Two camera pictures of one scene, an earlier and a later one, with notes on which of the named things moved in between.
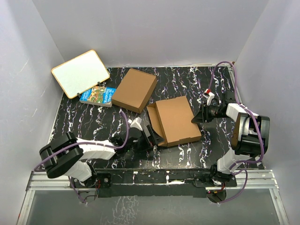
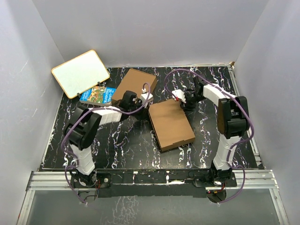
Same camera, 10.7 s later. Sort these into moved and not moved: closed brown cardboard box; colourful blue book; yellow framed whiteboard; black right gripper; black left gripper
Moved: black left gripper; black right gripper
Not moved: closed brown cardboard box; yellow framed whiteboard; colourful blue book
